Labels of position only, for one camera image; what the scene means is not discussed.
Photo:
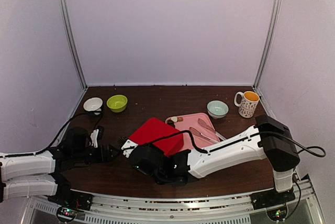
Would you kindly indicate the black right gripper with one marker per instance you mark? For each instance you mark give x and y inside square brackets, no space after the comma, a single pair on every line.
[153,146]

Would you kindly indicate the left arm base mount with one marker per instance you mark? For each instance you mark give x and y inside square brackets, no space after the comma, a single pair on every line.
[73,199]

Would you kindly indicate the light blue ceramic bowl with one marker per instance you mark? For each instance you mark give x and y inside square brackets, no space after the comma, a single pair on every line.
[217,109]

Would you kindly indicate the aluminium frame post right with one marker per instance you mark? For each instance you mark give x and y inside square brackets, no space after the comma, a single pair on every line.
[268,42]

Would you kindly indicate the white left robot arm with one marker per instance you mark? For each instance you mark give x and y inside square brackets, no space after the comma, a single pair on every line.
[40,173]

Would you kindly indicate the red tin lid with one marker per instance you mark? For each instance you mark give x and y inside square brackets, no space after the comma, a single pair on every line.
[153,129]

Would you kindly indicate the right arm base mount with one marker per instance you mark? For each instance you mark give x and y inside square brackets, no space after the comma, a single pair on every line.
[271,198]

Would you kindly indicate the white ceramic bowl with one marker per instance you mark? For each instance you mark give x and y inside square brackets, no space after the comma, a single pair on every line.
[93,106]

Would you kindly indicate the green plastic bowl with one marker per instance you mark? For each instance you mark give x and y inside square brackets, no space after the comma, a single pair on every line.
[117,103]

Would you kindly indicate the aluminium front rail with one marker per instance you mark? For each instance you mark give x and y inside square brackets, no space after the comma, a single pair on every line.
[237,208]

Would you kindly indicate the aluminium frame post left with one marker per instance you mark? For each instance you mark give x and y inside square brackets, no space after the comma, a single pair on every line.
[71,43]

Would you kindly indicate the pink plastic tray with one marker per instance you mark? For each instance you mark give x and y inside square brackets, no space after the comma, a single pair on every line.
[190,120]

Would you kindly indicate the white floral mug yellow inside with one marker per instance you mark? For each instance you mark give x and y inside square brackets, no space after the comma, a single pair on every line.
[247,103]

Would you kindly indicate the aluminium frame post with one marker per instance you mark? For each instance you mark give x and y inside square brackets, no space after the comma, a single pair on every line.
[268,42]
[71,43]

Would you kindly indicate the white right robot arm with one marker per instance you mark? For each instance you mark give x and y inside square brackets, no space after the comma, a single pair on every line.
[267,139]

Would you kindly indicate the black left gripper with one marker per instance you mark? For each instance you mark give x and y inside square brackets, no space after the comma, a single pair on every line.
[108,153]

